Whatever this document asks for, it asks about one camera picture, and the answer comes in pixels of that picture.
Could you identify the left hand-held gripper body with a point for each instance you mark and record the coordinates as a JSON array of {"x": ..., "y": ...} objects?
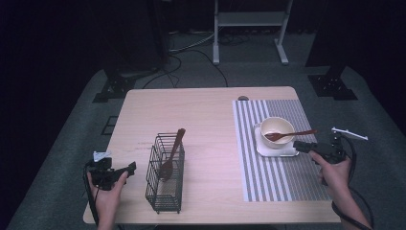
[{"x": 102, "y": 177}]

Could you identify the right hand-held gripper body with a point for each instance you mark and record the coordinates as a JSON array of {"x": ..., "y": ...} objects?
[{"x": 332, "y": 150}]

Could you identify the dark wooden spoon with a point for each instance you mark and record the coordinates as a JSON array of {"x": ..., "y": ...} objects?
[{"x": 277, "y": 136}]

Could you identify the cream bowl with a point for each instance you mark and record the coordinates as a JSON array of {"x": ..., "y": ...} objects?
[{"x": 275, "y": 126}]

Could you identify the person's left hand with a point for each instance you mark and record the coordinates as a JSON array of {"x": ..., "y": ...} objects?
[{"x": 107, "y": 198}]

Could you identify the person's right hand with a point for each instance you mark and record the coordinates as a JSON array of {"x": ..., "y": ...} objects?
[{"x": 333, "y": 175}]

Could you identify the white square plate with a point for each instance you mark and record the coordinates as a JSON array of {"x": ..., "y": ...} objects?
[{"x": 277, "y": 151}]

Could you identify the grey striped placemat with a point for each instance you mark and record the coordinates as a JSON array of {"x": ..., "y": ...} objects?
[{"x": 274, "y": 179}]

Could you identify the wooden spoon in basket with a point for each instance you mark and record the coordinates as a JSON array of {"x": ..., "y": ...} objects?
[{"x": 174, "y": 151}]

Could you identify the black stand base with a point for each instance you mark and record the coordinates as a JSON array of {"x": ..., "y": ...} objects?
[
  {"x": 332, "y": 87},
  {"x": 116, "y": 86}
]

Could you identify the black floor frame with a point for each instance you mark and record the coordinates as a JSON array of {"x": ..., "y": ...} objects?
[{"x": 110, "y": 125}]

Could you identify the white metal stand frame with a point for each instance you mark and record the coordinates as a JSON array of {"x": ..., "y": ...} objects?
[{"x": 252, "y": 19}]

